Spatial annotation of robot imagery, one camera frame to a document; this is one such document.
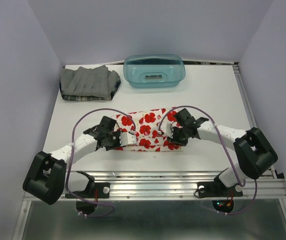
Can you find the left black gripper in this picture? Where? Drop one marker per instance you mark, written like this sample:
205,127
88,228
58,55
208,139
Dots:
117,133

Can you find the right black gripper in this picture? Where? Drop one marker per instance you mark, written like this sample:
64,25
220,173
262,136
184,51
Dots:
175,141

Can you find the red floral white skirt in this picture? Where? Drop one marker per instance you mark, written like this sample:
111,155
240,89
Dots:
147,136

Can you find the navy plaid skirt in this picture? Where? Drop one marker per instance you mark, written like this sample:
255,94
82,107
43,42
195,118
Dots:
75,98

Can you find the grey skirt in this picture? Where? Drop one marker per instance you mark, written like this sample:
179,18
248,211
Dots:
96,82

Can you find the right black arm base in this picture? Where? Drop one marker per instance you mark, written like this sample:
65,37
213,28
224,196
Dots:
223,196

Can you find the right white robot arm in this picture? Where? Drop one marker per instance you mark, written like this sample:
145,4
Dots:
249,151

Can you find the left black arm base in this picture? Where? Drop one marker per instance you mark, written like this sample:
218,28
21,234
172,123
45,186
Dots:
98,192

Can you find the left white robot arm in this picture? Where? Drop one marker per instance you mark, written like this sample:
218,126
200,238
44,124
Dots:
48,178

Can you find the teal laundry basket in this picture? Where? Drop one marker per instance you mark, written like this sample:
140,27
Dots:
151,71

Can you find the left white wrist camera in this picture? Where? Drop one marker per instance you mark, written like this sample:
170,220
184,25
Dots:
127,139

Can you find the aluminium frame rail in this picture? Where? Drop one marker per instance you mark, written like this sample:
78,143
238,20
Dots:
179,186

